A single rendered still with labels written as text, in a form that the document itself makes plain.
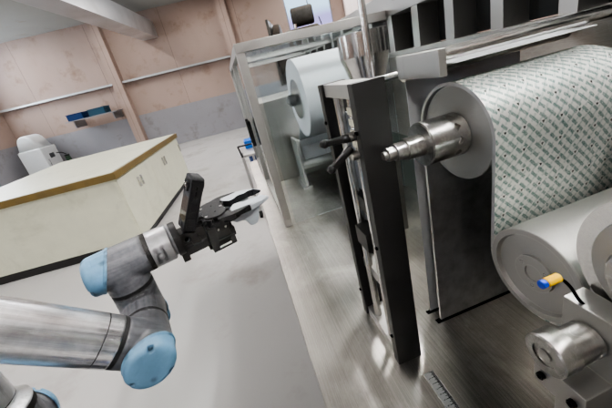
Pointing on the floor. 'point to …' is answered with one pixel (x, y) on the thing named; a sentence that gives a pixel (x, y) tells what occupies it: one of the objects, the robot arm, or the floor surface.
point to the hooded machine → (37, 153)
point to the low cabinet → (86, 206)
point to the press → (301, 16)
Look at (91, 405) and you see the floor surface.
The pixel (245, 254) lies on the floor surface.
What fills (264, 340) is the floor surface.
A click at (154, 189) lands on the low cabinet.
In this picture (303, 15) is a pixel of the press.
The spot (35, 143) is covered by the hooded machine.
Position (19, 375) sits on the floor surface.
